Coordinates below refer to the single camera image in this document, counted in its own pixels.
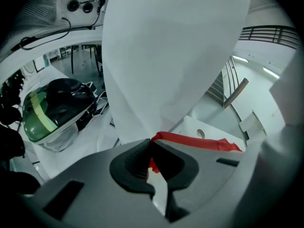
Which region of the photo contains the black looped cable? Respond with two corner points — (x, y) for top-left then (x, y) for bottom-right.
(20, 17), (72, 51)

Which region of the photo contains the red shirt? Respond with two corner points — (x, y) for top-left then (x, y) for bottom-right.
(148, 131), (243, 174)

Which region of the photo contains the dark wooden staircase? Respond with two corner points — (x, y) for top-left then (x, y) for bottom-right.
(205, 70), (225, 102)

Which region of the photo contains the black mezzanine railing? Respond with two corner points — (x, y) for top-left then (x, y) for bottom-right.
(238, 25), (300, 49)

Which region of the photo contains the brown wooden newel post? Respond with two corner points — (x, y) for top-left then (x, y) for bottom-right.
(223, 77), (249, 109)

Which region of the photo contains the wooden stair handrail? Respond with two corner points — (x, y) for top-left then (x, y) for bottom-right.
(225, 56), (240, 97)

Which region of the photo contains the tube ceiling light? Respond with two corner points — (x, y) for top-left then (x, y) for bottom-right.
(262, 66), (281, 78)
(231, 55), (249, 63)

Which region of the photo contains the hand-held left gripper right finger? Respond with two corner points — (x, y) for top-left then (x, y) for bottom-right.
(152, 139), (247, 223)

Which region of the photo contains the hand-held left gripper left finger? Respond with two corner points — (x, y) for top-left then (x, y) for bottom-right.
(23, 138), (166, 228)

